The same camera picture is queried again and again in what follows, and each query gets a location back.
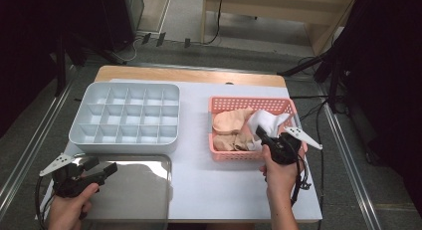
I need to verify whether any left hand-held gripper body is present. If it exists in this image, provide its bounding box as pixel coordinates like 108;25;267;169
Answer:
39;152;108;199

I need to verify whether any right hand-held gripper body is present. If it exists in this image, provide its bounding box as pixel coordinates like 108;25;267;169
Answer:
261;125;323;165

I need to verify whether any tan sock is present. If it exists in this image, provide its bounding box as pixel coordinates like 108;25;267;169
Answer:
233;124;254;150
212;132;239;152

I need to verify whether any white divided storage box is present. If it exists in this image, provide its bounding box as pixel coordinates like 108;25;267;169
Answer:
68;82;182;155

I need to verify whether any peach sock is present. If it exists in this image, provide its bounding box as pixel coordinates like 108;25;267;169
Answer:
212;108;255;135

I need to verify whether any clear plastic box lid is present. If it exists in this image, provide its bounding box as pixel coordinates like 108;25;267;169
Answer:
44;152;173;230

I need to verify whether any pink plastic basket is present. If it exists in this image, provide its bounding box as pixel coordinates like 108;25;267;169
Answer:
207;96;309;163

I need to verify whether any person's right hand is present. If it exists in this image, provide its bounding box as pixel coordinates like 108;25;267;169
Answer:
258;145;307;194

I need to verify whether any person's left hand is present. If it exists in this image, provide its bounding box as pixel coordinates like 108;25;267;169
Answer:
48;183;101;230

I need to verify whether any white table cover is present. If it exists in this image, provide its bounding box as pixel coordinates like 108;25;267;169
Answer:
34;78;323;223

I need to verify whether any black metal stand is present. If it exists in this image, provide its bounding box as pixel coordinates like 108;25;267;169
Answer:
277;40;352;115
53;30;91;99

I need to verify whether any light wooden cabinet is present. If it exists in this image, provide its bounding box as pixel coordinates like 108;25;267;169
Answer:
200;0;360;57

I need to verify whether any black curtain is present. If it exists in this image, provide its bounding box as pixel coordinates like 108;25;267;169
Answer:
0;0;110;139
341;0;422;214

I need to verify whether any dark cabinet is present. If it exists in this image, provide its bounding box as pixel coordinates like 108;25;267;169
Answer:
99;0;145;53

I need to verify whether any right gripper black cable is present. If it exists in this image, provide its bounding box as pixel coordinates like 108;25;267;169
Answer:
290;154;313;208

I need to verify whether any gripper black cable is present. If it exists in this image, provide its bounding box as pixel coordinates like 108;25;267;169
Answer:
34;174;56;230
290;154;313;208

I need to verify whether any black floor cable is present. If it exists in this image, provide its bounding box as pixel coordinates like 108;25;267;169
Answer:
315;100;332;230

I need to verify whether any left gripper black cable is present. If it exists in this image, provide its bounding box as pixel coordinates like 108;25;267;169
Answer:
34;174;56;230

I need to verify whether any white floor cable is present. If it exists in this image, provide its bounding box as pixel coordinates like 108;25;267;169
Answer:
111;36;139;64

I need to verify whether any black hanging cable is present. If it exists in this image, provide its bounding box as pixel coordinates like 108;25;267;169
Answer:
202;0;225;46

